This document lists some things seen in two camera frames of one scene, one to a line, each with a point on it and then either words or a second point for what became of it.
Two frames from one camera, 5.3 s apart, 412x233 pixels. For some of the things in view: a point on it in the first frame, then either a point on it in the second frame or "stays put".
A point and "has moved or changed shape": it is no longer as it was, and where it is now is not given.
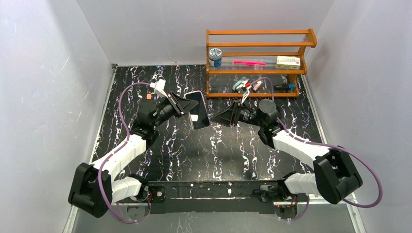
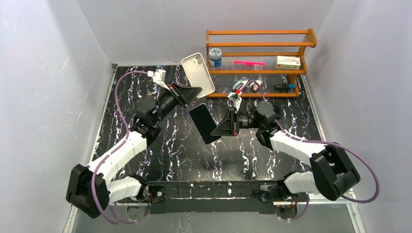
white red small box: [287, 62] stays put
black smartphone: [199, 115] has moved or changed shape
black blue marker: [283, 87] stays put
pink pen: [250, 62] stays put
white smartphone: [202, 94] -> [198, 74]
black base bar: [211, 197] stays put
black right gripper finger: [226, 117] -> [225, 128]
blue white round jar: [215, 57] stays put
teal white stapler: [240, 84] stays put
